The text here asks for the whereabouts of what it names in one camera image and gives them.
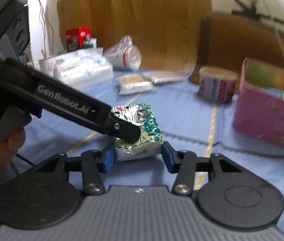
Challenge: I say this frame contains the green patterned tissue pack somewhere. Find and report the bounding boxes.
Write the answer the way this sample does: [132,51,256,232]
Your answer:
[110,103,164,163]

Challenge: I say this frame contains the white packet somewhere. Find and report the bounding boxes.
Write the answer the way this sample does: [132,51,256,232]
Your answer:
[141,70,185,85]

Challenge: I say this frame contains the blue glasses case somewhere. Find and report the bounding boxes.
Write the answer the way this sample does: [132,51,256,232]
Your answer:
[263,88,284,101]

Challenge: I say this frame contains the blue quilted table cover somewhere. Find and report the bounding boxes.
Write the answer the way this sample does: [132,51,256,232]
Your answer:
[0,68,284,241]

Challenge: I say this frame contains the white wet wipes pack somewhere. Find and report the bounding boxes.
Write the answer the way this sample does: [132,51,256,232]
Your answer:
[53,47,114,90]

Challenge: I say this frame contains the bagged paper cups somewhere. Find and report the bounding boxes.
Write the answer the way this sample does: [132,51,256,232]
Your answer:
[103,35,142,71]

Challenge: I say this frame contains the red snack box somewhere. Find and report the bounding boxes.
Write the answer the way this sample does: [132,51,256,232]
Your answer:
[65,27,91,52]

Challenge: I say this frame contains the peanut can with lid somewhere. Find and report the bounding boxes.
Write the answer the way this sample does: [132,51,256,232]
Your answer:
[198,66,238,103]

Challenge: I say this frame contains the green white carton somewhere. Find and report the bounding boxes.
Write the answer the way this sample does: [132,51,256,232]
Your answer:
[83,38,97,49]

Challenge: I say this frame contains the pink macaron tin box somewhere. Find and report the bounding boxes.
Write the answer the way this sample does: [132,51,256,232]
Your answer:
[233,58,284,147]

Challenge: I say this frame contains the black tape cross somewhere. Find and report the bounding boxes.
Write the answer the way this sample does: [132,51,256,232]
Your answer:
[231,0,284,25]

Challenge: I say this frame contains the wood pattern wall sheet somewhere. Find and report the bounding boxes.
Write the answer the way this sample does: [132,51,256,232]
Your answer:
[57,0,211,73]

